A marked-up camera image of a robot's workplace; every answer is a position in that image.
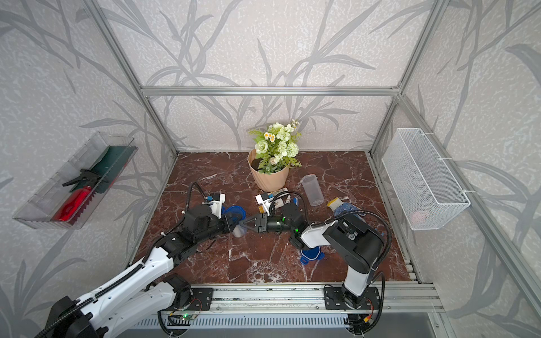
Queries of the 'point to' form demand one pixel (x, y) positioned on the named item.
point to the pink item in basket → (418, 217)
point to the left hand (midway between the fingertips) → (243, 219)
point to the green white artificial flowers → (276, 148)
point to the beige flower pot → (268, 182)
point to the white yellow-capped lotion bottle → (275, 193)
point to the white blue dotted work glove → (339, 207)
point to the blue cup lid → (311, 254)
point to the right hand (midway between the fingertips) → (242, 226)
